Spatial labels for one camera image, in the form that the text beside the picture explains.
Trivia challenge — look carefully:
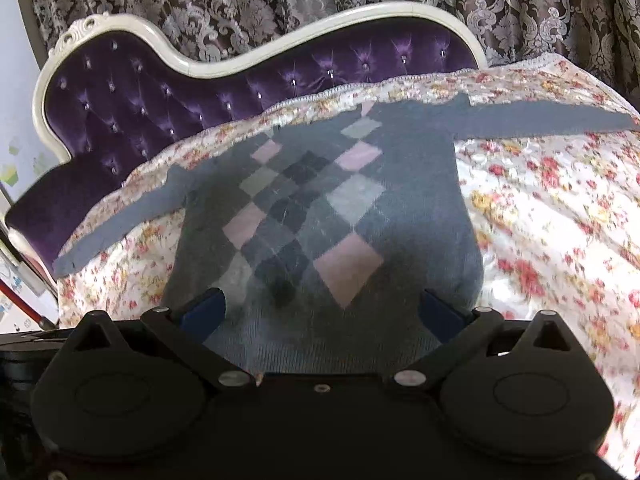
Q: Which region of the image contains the purple tufted headboard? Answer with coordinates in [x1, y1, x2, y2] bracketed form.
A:
[4, 2, 487, 271]

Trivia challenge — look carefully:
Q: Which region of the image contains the red vacuum stick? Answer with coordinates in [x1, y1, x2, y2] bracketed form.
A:
[0, 280, 55, 330]

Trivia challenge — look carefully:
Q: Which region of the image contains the floral bedspread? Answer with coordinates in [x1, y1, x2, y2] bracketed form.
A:
[66, 53, 639, 479]

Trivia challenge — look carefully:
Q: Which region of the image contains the grey argyle knit sweater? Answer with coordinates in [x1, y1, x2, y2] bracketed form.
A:
[53, 96, 634, 373]

